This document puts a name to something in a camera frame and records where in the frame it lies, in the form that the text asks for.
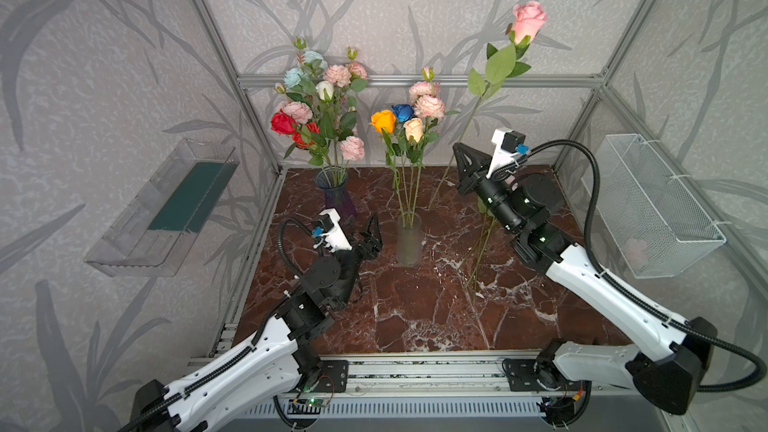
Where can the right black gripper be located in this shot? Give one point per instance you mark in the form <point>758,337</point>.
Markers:
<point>480,179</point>

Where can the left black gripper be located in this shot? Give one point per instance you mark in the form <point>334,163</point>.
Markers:
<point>358,249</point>

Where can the clear frosted glass vase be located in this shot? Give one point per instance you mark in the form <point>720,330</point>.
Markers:
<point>409,245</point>

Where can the peach rose stem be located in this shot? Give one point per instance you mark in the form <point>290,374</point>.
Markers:
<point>413,133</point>

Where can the purple glass vase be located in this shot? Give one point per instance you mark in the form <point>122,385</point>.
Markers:
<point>332,182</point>

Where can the striped pink peony stem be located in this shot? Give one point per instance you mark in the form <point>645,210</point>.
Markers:
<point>428,106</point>

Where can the blue rose stem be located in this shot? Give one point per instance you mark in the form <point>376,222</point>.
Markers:
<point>403,113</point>

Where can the small pink flower stem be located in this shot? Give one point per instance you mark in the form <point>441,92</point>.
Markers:
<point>349,147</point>

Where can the orange rose stem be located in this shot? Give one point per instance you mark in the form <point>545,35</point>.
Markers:
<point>384,122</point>

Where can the red rose stem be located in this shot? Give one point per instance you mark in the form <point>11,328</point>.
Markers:
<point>308,137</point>
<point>284,125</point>

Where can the pink rose stem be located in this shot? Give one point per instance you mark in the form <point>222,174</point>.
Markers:
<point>504,63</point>

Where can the pink carnation tall stem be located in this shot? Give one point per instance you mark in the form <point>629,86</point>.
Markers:
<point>337,94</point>

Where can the light blue flower stem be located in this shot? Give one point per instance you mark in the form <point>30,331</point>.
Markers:
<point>299,81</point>

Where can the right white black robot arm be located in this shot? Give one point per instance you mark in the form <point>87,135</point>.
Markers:
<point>669,359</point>

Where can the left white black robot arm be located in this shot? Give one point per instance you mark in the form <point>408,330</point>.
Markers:
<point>278,357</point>

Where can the mixed artificial flower pile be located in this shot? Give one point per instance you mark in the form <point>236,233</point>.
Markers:
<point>489,223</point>

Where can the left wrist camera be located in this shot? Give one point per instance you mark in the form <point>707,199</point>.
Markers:
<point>327,232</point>

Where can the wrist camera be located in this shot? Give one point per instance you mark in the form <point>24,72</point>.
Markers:
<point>509,153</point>
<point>327,232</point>

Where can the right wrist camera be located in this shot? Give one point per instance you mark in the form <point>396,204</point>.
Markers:
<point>509,153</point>

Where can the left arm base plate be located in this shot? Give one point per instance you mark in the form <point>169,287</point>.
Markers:
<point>330,376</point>

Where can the aluminium front rail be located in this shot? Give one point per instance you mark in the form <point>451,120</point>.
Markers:
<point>460,374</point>

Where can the white wire mesh basket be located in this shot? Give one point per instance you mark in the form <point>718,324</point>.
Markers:
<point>659,227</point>

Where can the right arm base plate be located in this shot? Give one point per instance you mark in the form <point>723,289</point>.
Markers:
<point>531,375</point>

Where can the clear plastic wall bin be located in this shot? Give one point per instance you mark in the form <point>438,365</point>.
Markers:
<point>157,230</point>

